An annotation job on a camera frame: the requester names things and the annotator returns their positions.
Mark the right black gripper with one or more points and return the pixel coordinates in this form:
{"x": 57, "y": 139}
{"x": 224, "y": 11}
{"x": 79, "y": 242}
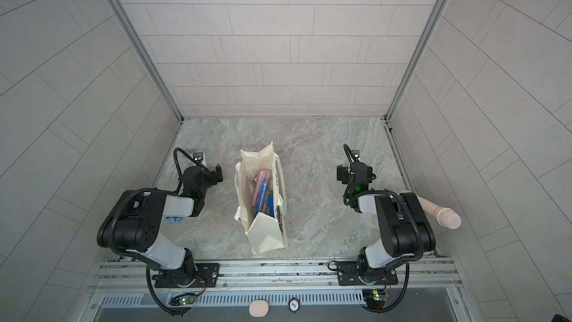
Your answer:
{"x": 345, "y": 171}

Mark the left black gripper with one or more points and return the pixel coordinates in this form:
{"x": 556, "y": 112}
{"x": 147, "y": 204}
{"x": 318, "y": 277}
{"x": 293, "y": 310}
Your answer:
{"x": 212, "y": 176}

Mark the pink compass set case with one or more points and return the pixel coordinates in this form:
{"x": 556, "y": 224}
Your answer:
{"x": 262, "y": 175}

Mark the cream canvas floral tote bag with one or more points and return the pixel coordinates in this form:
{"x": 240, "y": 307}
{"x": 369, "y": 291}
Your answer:
{"x": 264, "y": 232}

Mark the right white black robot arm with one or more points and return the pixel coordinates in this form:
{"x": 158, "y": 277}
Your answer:
{"x": 405, "y": 233}

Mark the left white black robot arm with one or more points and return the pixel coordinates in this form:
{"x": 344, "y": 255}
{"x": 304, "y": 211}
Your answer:
{"x": 132, "y": 228}

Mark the blue compass set case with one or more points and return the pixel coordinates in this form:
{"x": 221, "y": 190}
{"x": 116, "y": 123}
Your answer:
{"x": 263, "y": 197}

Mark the blue toy car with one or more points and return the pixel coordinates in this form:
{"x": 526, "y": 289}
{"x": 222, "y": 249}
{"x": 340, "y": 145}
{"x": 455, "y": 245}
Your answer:
{"x": 174, "y": 219}

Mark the left green circuit board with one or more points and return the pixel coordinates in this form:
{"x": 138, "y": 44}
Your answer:
{"x": 186, "y": 299}

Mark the green circuit board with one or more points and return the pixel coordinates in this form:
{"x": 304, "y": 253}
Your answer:
{"x": 375, "y": 300}
{"x": 186, "y": 299}

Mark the right green circuit board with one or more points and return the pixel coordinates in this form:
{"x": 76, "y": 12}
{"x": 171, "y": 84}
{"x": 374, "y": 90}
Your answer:
{"x": 375, "y": 300}

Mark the pink round pad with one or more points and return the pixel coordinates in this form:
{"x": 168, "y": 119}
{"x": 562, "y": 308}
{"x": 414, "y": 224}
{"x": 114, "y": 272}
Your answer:
{"x": 259, "y": 308}

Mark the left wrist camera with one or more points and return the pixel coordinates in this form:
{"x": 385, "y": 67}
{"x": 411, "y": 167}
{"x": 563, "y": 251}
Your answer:
{"x": 199, "y": 157}

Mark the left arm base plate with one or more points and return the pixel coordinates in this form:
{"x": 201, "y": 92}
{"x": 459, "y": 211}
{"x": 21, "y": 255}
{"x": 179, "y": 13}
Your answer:
{"x": 202, "y": 275}

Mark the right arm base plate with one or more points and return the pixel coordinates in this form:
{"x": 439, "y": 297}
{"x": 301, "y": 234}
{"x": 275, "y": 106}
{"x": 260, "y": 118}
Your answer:
{"x": 354, "y": 273}

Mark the aluminium rail frame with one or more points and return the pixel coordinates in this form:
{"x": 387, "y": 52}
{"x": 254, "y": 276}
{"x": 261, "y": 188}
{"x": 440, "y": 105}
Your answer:
{"x": 308, "y": 274}

